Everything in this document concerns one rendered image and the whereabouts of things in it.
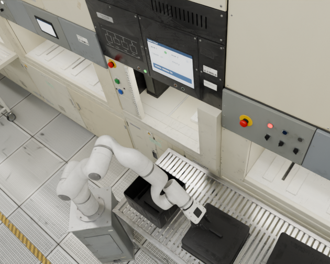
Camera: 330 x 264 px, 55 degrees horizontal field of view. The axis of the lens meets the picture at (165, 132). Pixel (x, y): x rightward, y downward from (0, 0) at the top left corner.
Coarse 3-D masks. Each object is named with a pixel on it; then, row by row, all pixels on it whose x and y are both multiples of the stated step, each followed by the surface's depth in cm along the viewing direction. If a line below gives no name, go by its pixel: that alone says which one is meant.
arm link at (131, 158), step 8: (104, 136) 152; (96, 144) 150; (104, 144) 149; (112, 144) 147; (112, 152) 151; (120, 152) 142; (128, 152) 142; (136, 152) 143; (120, 160) 143; (128, 160) 142; (136, 160) 142; (144, 160) 145; (136, 168) 144; (144, 168) 145; (144, 176) 148
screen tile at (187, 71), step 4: (172, 56) 156; (176, 56) 154; (176, 60) 156; (180, 60) 154; (184, 60) 152; (172, 64) 160; (184, 64) 154; (188, 64) 152; (172, 68) 163; (176, 68) 161; (180, 68) 158; (188, 68) 154; (180, 72) 161; (184, 72) 158; (188, 72) 157
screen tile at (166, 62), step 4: (152, 48) 162; (156, 48) 160; (160, 48) 158; (156, 52) 162; (160, 52) 160; (152, 56) 167; (156, 56) 164; (164, 56) 160; (168, 56) 158; (152, 60) 169; (156, 60) 167; (160, 60) 165; (164, 60) 162; (168, 60) 160; (164, 64) 165; (168, 64) 163
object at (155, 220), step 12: (144, 180) 206; (168, 180) 206; (180, 180) 192; (132, 192) 200; (144, 192) 207; (132, 204) 196; (144, 204) 203; (156, 204) 202; (144, 216) 197; (156, 216) 197; (168, 216) 192
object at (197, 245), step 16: (208, 208) 186; (208, 224) 180; (224, 224) 179; (240, 224) 178; (192, 240) 176; (208, 240) 175; (224, 240) 174; (240, 240) 173; (208, 256) 170; (224, 256) 169
